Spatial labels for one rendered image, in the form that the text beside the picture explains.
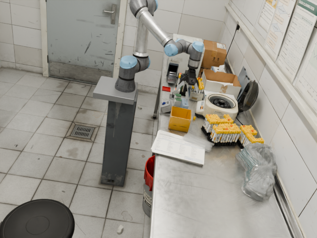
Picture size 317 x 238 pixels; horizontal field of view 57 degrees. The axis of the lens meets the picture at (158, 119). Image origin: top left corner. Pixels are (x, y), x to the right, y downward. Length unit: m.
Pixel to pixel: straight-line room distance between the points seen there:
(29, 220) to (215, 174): 0.97
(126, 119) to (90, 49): 1.93
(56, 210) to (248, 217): 0.95
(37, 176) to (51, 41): 1.95
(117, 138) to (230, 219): 1.19
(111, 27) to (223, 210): 2.87
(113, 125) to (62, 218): 0.91
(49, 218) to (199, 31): 2.92
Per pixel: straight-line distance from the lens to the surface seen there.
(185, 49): 1.94
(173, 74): 2.53
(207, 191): 1.55
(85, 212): 2.48
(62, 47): 4.09
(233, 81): 2.63
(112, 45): 3.91
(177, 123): 1.87
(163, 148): 1.71
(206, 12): 3.82
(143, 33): 2.13
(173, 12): 3.79
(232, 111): 2.07
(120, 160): 2.47
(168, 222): 1.37
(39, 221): 1.63
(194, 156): 1.71
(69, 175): 2.75
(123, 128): 2.27
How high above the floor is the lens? 1.93
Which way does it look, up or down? 32 degrees down
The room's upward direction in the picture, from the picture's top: 12 degrees clockwise
